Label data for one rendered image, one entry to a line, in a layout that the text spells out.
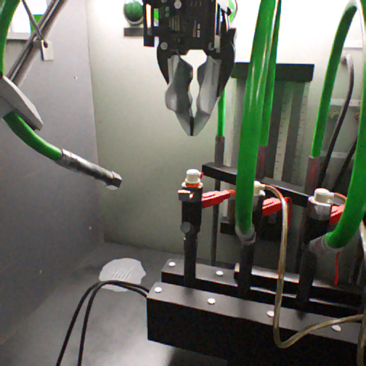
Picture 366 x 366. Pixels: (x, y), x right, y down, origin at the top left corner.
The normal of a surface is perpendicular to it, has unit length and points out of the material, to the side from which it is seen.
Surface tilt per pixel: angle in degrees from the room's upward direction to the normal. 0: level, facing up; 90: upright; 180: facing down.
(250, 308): 0
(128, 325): 0
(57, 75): 90
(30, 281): 90
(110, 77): 90
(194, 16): 90
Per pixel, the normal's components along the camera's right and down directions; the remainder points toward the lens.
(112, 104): -0.27, 0.33
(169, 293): 0.02, -0.93
